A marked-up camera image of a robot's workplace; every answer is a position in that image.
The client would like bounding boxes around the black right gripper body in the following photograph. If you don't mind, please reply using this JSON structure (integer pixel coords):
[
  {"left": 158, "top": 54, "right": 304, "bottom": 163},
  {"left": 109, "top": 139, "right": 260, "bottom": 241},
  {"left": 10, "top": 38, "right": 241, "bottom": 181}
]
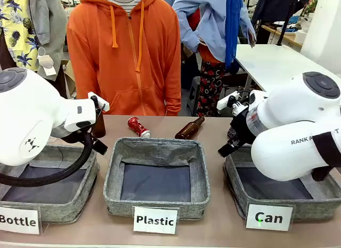
[{"left": 226, "top": 109, "right": 257, "bottom": 150}]

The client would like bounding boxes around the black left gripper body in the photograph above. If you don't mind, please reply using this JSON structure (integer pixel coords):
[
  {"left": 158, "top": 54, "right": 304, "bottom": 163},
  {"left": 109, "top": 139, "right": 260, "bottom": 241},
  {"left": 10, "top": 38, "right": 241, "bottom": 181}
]
[{"left": 62, "top": 130, "right": 94, "bottom": 145}]

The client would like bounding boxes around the brown glass bottle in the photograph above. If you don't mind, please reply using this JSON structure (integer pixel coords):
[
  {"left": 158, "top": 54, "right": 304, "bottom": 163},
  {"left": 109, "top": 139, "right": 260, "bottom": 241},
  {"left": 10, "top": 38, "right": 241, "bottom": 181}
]
[
  {"left": 92, "top": 109, "right": 107, "bottom": 139},
  {"left": 174, "top": 116, "right": 206, "bottom": 140}
]

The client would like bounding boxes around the crushed red can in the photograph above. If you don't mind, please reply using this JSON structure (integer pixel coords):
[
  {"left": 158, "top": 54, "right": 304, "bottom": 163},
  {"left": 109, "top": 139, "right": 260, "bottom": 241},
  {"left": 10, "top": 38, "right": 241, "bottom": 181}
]
[{"left": 127, "top": 116, "right": 151, "bottom": 138}]

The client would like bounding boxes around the grey fabric basket, Plastic label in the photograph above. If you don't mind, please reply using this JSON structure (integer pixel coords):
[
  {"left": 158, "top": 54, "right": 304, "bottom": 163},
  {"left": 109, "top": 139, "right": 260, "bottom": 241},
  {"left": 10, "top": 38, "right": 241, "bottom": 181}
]
[{"left": 103, "top": 137, "right": 211, "bottom": 221}]

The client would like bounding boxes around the grey fabric basket, Bottle label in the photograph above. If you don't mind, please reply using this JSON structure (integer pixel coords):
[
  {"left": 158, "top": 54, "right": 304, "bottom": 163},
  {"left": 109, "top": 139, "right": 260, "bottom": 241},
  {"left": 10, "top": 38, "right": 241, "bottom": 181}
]
[{"left": 0, "top": 143, "right": 100, "bottom": 223}]

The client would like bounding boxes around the white Can label sign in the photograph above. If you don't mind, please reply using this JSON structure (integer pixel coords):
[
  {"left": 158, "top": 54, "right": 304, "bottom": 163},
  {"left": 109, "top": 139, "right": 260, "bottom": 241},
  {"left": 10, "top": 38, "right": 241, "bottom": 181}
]
[{"left": 245, "top": 203, "right": 294, "bottom": 232}]

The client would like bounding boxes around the grey fabric basket, Can label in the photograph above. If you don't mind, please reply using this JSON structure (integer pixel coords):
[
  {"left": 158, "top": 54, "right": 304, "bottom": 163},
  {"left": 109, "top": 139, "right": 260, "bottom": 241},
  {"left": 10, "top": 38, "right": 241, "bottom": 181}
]
[{"left": 223, "top": 145, "right": 341, "bottom": 221}]

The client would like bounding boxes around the red floral black skirt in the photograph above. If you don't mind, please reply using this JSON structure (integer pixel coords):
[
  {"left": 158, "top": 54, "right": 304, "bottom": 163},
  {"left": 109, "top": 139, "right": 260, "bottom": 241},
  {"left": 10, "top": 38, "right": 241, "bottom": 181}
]
[{"left": 196, "top": 59, "right": 226, "bottom": 117}]

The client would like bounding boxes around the grey step stool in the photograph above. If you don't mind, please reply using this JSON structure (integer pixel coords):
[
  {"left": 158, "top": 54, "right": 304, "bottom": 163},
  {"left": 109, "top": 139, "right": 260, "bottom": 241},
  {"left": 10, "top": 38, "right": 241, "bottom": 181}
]
[{"left": 186, "top": 77, "right": 202, "bottom": 117}]

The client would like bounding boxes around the orange garment under shirt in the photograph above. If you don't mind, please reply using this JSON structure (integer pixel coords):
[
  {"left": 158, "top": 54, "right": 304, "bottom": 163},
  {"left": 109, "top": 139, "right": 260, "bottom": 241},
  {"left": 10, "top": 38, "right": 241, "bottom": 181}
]
[{"left": 198, "top": 44, "right": 223, "bottom": 65}]

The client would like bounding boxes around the beige pouch with tag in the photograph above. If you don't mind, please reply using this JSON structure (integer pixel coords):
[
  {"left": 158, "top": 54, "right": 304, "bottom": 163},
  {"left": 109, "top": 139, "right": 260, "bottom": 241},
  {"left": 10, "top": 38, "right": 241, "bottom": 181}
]
[{"left": 37, "top": 47, "right": 57, "bottom": 76}]

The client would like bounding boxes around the black sleeve on right arm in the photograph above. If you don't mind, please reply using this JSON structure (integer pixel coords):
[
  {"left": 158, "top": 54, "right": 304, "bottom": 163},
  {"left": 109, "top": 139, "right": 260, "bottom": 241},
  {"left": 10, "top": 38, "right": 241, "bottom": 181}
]
[{"left": 311, "top": 131, "right": 341, "bottom": 182}]

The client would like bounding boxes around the person in orange hoodie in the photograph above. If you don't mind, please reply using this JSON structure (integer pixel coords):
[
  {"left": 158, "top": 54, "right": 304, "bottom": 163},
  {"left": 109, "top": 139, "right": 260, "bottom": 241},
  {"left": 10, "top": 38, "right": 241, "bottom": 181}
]
[{"left": 66, "top": 0, "right": 182, "bottom": 117}]

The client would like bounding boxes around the white Plastic label sign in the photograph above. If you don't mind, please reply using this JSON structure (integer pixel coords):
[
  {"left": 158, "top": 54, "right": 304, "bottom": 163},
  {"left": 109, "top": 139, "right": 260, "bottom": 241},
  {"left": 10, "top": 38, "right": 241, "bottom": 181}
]
[{"left": 133, "top": 206, "right": 178, "bottom": 235}]

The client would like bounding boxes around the white Bottle label sign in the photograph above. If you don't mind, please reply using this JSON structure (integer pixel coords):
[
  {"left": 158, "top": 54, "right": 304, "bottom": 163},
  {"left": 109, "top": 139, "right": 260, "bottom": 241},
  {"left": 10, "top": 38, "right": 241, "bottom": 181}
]
[{"left": 0, "top": 206, "right": 42, "bottom": 235}]

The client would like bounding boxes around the blue hanging scarf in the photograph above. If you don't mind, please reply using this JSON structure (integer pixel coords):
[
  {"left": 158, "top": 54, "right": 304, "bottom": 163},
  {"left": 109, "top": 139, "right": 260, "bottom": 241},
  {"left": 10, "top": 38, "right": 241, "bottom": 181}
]
[{"left": 225, "top": 0, "right": 245, "bottom": 73}]

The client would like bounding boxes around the wooden background table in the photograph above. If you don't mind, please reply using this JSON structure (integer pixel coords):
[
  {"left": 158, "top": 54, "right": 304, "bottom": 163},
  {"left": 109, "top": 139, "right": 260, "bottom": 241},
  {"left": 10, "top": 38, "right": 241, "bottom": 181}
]
[{"left": 261, "top": 23, "right": 305, "bottom": 49}]

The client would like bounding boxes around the dark brown garment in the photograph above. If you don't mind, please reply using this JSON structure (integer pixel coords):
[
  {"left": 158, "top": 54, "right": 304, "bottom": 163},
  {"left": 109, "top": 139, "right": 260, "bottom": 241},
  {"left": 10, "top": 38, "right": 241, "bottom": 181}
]
[{"left": 0, "top": 28, "right": 17, "bottom": 70}]

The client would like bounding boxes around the light blue shirt on mannequin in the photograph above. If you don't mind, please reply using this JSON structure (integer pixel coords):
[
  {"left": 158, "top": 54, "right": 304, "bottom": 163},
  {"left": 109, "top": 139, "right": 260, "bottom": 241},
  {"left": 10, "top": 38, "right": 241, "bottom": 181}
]
[{"left": 172, "top": 0, "right": 257, "bottom": 63}]

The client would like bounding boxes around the grey hanging jacket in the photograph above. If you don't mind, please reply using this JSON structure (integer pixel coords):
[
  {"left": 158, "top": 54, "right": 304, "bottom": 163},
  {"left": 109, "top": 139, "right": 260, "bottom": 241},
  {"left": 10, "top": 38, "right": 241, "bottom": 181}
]
[{"left": 28, "top": 0, "right": 69, "bottom": 81}]

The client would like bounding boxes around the yellow floral shirt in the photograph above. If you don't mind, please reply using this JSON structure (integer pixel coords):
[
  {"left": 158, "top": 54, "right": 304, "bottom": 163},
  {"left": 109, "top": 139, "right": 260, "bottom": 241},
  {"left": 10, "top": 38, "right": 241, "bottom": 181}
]
[{"left": 0, "top": 0, "right": 40, "bottom": 72}]

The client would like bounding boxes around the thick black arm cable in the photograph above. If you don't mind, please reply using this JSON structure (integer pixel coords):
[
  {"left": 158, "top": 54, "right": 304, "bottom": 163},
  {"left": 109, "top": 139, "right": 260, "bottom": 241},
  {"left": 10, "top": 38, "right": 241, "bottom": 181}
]
[{"left": 0, "top": 130, "right": 96, "bottom": 188}]

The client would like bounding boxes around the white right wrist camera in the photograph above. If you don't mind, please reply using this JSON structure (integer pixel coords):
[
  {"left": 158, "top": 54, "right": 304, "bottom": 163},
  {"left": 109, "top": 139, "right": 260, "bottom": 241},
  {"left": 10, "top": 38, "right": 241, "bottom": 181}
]
[{"left": 216, "top": 91, "right": 242, "bottom": 116}]

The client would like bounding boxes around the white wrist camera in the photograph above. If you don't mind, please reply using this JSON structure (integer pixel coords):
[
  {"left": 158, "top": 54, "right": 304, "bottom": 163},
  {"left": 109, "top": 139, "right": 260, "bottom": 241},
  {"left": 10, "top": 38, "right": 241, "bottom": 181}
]
[
  {"left": 87, "top": 91, "right": 110, "bottom": 112},
  {"left": 216, "top": 91, "right": 242, "bottom": 116}
]

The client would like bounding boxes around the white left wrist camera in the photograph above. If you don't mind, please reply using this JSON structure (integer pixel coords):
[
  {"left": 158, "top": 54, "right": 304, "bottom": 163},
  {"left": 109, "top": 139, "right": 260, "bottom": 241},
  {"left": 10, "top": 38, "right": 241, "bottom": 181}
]
[{"left": 87, "top": 91, "right": 110, "bottom": 112}]

